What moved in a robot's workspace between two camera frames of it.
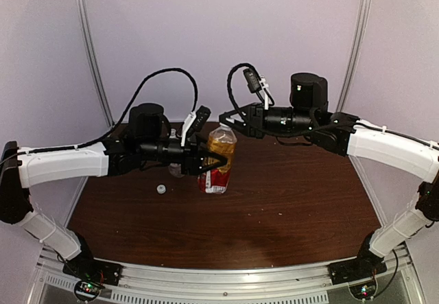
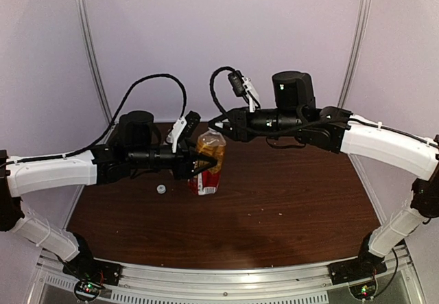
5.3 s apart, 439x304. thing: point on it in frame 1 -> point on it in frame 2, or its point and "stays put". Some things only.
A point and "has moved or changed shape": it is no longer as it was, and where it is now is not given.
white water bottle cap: (161, 189) stays put
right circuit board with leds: (363, 291) stays put
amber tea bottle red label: (222, 142) has moved or changed shape
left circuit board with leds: (90, 289) stays put
